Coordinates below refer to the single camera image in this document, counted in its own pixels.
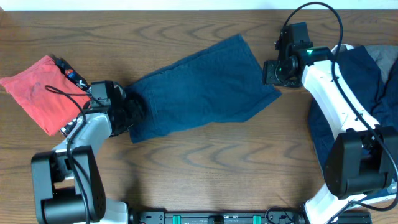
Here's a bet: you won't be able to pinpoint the navy blue shorts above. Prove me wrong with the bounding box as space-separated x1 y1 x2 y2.
125 34 281 143

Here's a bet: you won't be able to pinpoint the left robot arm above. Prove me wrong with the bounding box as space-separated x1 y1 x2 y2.
31 80 146 224

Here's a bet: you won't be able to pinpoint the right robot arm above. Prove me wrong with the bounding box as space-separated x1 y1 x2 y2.
262 22 397 223

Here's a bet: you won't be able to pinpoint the black white patterned garment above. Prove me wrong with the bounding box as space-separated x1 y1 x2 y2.
55 58 91 137

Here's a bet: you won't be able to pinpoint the folded red cloth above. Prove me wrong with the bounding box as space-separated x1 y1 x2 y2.
1 56 90 136

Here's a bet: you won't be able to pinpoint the left black cable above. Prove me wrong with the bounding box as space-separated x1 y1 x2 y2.
44 85 108 224

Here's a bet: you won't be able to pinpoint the black cable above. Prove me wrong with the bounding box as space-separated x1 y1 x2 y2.
281 1 398 224
44 85 108 224

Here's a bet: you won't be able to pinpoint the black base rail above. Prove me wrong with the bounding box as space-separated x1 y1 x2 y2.
127 203 373 224

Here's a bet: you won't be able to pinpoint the right black cable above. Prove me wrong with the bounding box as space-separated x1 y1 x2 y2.
281 1 398 224

